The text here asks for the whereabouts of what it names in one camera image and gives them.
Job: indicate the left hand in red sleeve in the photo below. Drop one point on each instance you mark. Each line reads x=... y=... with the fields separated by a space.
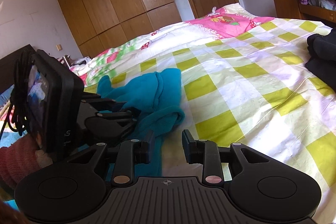
x=23 y=157

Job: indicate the black folded clothes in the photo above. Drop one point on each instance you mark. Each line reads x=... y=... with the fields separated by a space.
x=322 y=50

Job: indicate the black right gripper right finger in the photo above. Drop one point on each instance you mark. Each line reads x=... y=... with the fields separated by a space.
x=206 y=153

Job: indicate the dark wooden headboard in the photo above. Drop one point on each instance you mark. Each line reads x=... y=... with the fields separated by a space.
x=7 y=67

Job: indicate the checkered cartoon bed quilt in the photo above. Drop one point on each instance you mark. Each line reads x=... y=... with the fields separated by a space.
x=243 y=79

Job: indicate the teal fleece jacket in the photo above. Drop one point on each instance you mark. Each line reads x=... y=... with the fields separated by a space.
x=157 y=96

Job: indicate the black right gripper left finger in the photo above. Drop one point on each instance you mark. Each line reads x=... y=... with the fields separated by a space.
x=132 y=152

